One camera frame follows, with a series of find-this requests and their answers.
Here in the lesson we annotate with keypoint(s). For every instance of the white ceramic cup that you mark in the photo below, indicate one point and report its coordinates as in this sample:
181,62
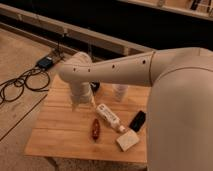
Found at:
120,91

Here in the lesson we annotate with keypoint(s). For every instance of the red brown oblong object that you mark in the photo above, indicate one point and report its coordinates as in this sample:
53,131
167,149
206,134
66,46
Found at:
95,129

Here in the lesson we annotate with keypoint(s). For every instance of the wooden board table top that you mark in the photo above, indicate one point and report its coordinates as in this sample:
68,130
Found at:
61,131

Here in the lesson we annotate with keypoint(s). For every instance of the white sponge block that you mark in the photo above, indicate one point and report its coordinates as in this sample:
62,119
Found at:
127,140

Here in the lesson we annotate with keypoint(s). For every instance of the black rectangular remote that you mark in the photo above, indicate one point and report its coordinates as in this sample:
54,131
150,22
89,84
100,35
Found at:
138,121

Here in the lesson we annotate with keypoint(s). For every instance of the long wooden rail frame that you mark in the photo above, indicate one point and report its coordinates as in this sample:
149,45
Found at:
75,32

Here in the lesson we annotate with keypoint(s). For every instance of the white plastic bottle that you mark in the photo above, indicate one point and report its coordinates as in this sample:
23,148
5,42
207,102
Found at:
110,117

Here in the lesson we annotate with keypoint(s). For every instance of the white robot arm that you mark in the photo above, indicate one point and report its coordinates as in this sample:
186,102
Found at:
180,105

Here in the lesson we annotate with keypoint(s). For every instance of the black power adapter box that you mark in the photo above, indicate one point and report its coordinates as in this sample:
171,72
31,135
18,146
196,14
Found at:
45,63

